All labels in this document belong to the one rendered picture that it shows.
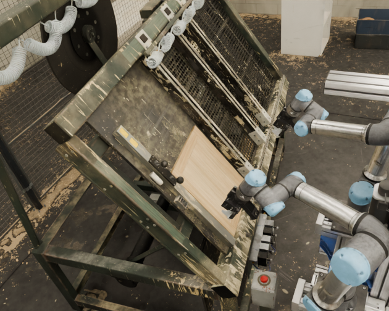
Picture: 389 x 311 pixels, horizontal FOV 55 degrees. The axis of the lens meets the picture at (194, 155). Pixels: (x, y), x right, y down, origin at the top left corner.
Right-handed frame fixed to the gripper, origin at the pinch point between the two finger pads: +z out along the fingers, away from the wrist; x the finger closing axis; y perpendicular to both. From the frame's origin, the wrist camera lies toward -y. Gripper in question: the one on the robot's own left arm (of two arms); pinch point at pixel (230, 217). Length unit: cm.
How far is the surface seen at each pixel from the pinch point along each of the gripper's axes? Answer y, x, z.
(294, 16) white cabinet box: 42, -414, 110
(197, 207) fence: 15.4, -12.3, 27.2
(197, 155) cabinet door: 32, -42, 26
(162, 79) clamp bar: 73, -59, 4
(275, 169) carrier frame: -29, -154, 117
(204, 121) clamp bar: 40, -63, 19
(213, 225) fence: 2.3, -12.3, 34.2
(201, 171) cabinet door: 24, -36, 29
